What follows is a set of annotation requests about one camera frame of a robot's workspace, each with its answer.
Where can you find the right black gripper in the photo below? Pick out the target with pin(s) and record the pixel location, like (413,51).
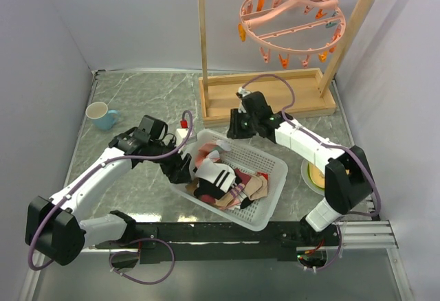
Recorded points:
(234,130)

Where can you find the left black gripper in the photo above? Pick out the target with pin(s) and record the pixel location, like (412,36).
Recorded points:
(177,170)

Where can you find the white black striped sock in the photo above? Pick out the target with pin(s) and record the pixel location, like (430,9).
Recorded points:
(220,175)

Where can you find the wooden hanger rack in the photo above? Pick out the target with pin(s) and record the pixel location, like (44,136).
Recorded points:
(311,84)

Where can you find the pink round clip hanger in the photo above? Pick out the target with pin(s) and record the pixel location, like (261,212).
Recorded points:
(286,28)

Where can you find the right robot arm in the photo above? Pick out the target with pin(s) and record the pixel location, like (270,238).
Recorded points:
(347,176)

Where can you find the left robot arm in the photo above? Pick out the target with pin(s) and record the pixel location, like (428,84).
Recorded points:
(56,227)

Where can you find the pile of socks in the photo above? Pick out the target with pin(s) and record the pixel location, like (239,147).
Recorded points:
(248,188)

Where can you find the yellow bowl on plate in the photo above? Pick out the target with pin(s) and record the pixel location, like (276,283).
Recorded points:
(313,177)

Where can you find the light blue mug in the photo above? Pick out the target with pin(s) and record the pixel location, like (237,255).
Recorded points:
(101,116)

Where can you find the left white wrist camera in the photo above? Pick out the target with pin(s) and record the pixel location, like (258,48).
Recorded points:
(183,136)

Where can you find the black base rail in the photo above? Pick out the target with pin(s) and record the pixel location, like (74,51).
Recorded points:
(279,240)

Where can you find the aluminium frame rail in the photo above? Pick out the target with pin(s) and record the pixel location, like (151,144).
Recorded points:
(368,235)

